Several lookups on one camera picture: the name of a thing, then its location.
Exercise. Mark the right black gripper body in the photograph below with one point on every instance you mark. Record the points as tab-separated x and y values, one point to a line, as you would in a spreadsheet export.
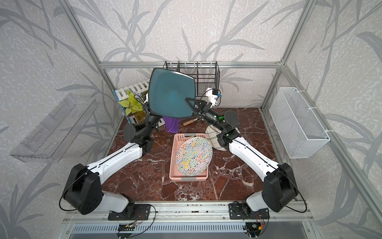
211	116

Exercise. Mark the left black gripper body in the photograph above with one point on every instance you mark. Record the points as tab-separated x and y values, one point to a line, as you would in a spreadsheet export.
152	121

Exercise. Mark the striped plaid round plate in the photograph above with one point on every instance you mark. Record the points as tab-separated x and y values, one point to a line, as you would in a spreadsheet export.
213	139

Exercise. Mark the purple cloth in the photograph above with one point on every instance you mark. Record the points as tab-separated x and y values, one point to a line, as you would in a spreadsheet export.
171	124

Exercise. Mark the dark green square plate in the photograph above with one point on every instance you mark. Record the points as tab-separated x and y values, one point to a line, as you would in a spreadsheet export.
168	91

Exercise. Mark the colourful patterned round plate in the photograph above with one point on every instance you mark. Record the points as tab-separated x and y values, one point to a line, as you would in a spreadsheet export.
194	156

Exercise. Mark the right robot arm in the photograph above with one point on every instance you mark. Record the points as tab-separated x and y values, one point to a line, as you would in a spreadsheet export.
279	186

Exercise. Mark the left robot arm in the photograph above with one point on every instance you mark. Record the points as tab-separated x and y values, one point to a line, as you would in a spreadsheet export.
83	189

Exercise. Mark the potted plant glass vase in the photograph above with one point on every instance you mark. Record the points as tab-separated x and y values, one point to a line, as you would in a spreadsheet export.
134	103

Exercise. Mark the pink plastic basket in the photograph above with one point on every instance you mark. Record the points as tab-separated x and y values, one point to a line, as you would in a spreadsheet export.
174	173

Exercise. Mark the blue white slatted crate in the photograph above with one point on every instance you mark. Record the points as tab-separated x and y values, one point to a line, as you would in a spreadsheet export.
137	88

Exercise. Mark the left electronics board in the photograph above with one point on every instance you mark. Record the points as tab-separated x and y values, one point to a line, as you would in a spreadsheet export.
125	228

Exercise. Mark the electronics board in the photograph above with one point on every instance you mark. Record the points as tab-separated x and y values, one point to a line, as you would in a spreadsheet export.
253	230
125	228

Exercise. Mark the right electronics board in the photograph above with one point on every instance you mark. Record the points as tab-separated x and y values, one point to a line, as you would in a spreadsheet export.
253	230

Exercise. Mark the black wire basket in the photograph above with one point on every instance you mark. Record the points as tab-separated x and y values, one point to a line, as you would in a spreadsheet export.
206	76

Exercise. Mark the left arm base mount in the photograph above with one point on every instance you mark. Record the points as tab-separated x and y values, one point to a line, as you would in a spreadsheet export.
133	212

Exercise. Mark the white mesh wall basket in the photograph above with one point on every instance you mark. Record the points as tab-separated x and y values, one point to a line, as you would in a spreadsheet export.
301	133

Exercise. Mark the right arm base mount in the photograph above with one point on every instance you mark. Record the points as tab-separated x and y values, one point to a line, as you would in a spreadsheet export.
241	211

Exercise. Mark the clear acrylic wall shelf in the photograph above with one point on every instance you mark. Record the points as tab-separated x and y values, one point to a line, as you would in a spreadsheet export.
50	140

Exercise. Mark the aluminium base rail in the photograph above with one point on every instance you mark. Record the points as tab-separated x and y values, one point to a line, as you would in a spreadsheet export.
195	211

